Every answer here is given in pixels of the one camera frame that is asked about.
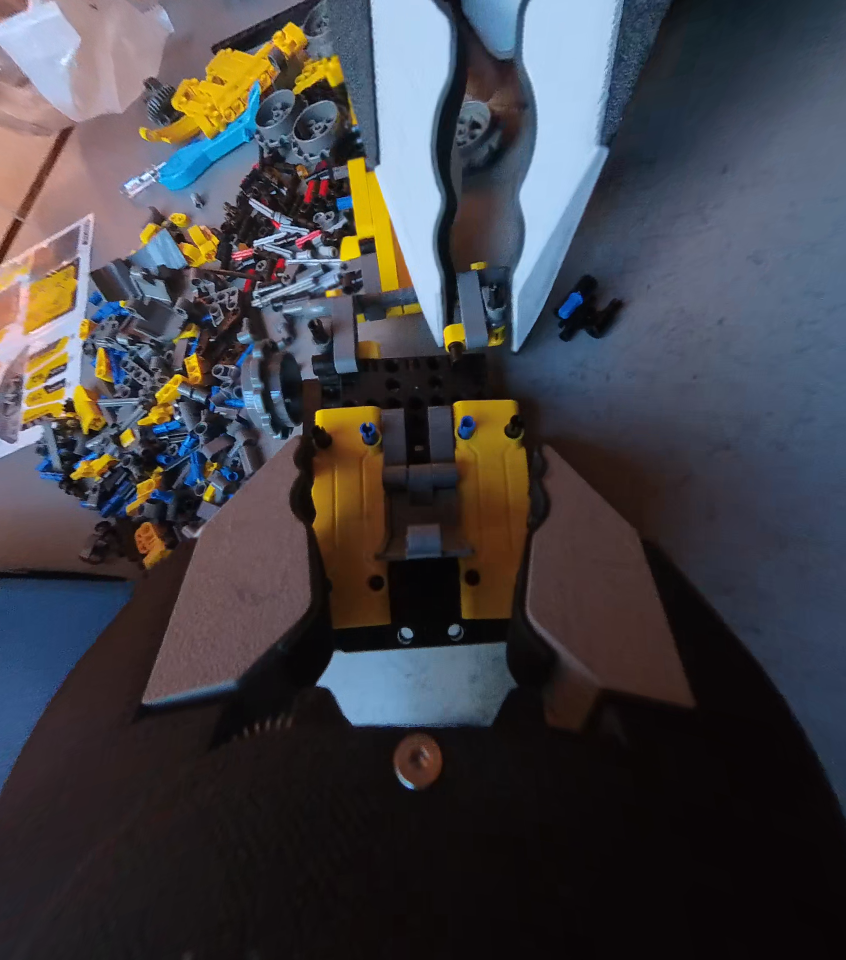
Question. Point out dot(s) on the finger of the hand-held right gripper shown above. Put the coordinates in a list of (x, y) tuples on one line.
[(412, 112), (565, 112)]

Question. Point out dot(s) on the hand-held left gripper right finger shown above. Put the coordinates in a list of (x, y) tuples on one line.
[(603, 600)]

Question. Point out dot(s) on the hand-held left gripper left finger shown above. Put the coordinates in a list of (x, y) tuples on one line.
[(228, 585)]

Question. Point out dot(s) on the yellow black toy vehicle model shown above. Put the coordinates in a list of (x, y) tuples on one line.
[(352, 510)]

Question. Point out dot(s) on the grey desk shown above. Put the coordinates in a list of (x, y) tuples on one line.
[(730, 337)]

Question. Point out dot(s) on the grey wheel hub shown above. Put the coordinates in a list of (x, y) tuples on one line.
[(277, 112), (316, 124), (477, 127), (314, 19)]

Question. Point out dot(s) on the heap of yellow beams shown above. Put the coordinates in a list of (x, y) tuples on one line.
[(220, 90)]

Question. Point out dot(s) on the light blue brick separator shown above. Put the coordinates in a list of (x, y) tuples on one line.
[(198, 161)]

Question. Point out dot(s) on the black gear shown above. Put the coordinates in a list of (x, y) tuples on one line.
[(159, 96)]

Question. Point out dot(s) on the black blue connector piece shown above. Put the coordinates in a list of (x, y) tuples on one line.
[(580, 309)]

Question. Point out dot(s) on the blue cardboard box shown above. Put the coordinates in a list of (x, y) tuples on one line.
[(40, 660)]

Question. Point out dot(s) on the pile of small building pieces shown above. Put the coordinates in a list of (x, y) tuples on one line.
[(168, 390)]

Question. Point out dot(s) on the clear transparent pin piece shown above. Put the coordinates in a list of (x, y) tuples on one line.
[(142, 182)]

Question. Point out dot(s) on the clear plastic bag white label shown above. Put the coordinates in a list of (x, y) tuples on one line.
[(55, 45)]

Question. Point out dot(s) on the yellow sticker sheet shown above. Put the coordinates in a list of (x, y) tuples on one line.
[(10, 337)]

